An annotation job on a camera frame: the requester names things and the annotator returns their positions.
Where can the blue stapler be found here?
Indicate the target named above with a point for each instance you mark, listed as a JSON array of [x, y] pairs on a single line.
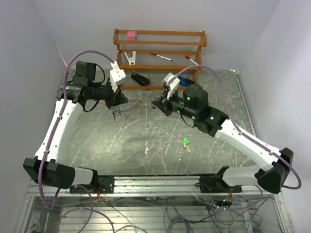
[[185, 82]]

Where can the green tag key bunch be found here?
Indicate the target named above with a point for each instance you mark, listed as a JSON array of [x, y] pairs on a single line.
[[185, 145]]

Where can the red white marker right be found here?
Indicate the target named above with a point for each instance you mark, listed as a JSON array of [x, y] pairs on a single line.
[[191, 60]]

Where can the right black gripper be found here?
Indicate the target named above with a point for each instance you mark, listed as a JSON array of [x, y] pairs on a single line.
[[163, 104]]

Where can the grey keyring disc with rings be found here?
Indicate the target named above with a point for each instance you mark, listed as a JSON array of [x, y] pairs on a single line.
[[132, 106]]

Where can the black stapler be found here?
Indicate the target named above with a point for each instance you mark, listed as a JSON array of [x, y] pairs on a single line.
[[141, 80]]

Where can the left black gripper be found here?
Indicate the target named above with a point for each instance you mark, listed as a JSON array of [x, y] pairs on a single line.
[[115, 99]]

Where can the red white marker left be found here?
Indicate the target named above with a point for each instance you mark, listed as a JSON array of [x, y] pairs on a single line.
[[160, 56]]

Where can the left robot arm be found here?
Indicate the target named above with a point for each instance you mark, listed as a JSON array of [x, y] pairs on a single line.
[[47, 166]]

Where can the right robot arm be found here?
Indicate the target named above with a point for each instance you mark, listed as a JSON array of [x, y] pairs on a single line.
[[272, 164]]

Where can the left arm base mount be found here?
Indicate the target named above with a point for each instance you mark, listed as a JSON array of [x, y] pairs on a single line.
[[105, 185]]

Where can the white clip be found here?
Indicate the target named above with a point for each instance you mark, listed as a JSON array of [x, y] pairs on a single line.
[[131, 60]]

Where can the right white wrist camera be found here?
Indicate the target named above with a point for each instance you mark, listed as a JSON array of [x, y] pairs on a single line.
[[171, 83]]

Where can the aluminium rail frame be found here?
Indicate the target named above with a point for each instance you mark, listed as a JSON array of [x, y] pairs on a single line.
[[146, 187]]

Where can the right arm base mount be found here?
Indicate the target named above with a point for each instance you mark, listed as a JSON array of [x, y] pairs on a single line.
[[213, 184]]

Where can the wooden shelf rack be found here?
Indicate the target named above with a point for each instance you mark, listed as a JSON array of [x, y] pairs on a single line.
[[172, 44]]

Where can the red white marker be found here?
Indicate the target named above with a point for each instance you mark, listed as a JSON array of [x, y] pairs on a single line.
[[191, 60], [160, 56]]

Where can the pink eraser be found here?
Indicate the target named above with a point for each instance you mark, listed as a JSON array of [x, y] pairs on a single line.
[[132, 35]]

